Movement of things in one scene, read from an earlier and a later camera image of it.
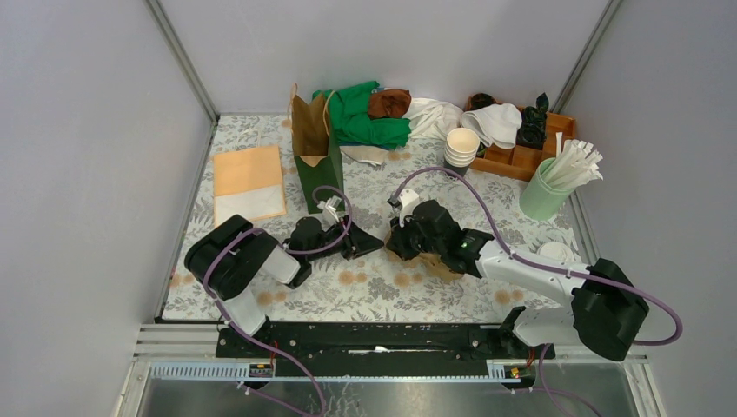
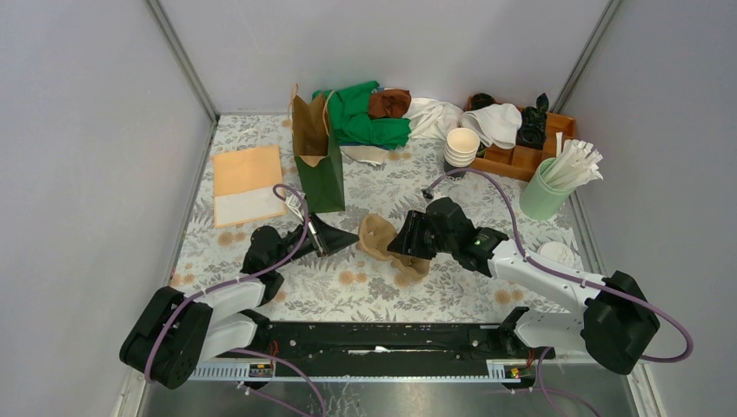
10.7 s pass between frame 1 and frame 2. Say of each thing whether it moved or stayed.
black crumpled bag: stayed
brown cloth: stayed
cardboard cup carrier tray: moved
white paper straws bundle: stayed
